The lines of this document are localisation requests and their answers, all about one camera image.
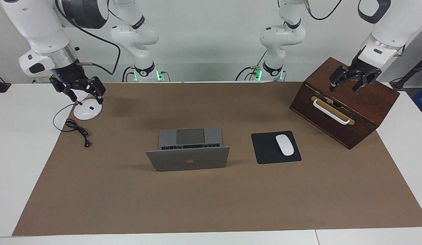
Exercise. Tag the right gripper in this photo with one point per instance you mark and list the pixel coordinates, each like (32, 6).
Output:
(73, 75)

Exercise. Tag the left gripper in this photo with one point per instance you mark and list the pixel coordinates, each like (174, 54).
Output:
(365, 69)

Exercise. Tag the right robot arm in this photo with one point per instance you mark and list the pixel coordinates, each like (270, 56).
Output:
(44, 30)

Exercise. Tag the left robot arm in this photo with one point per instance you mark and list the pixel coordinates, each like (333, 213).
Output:
(282, 35)

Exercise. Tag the grey laptop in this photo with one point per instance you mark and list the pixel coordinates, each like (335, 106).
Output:
(188, 160)

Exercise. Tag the dark brown wooden box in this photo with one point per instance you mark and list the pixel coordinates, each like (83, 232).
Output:
(353, 102)

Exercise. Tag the white round base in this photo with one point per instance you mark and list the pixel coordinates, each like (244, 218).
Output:
(86, 111)

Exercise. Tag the white computer mouse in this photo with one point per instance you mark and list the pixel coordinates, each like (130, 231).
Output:
(285, 145)

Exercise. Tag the black mouse pad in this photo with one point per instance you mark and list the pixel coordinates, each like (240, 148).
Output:
(265, 149)

